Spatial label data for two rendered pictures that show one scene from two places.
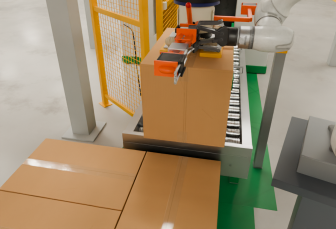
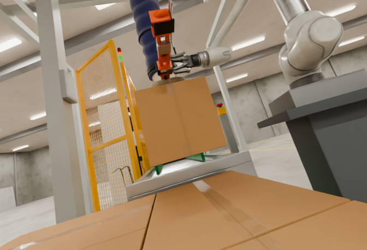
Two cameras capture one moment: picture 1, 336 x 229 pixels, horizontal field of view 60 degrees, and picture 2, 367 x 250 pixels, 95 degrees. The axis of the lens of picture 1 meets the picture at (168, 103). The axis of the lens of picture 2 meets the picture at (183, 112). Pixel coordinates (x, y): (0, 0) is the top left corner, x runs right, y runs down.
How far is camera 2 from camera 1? 0.93 m
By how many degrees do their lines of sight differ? 47
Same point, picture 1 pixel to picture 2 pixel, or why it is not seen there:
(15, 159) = not seen: outside the picture
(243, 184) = not seen: hidden behind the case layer
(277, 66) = (226, 123)
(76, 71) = (71, 191)
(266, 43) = (216, 52)
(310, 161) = (299, 91)
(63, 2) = (63, 131)
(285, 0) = (213, 45)
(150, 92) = (147, 113)
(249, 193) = not seen: hidden behind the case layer
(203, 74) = (185, 84)
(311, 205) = (332, 144)
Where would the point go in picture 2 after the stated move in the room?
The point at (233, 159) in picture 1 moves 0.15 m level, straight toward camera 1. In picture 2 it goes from (239, 168) to (250, 172)
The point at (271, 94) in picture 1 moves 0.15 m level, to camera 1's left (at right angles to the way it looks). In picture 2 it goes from (232, 144) to (218, 148)
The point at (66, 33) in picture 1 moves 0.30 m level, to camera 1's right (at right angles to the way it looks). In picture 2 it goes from (63, 156) to (100, 148)
